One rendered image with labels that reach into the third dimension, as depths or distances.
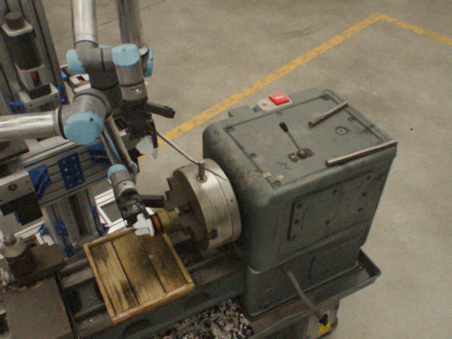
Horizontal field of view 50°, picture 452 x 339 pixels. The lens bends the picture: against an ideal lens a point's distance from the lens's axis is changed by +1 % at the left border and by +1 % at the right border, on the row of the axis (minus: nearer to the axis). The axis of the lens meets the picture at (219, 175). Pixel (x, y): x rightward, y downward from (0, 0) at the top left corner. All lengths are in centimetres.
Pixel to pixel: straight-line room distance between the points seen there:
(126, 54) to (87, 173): 89
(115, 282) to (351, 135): 100
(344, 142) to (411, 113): 250
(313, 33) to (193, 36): 120
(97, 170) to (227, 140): 73
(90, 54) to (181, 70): 299
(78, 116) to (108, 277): 59
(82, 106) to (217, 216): 57
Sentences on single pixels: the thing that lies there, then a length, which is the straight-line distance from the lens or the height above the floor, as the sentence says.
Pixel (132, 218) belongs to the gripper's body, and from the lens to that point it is 173.
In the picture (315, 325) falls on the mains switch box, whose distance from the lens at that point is 238.
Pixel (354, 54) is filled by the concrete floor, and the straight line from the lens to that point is 491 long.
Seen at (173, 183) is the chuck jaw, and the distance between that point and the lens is 169.
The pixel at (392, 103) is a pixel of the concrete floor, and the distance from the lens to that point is 432.
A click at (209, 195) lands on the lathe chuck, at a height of 122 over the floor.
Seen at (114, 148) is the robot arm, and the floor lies 116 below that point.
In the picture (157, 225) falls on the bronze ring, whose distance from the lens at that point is 167.
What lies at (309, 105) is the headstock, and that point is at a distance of 194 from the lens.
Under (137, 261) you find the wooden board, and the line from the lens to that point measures 186.
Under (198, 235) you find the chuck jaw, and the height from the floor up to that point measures 110.
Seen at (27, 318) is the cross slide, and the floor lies 97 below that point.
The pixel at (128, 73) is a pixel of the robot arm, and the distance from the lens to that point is 146.
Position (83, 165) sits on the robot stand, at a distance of 219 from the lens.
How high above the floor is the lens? 237
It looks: 44 degrees down
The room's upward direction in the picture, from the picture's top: straight up
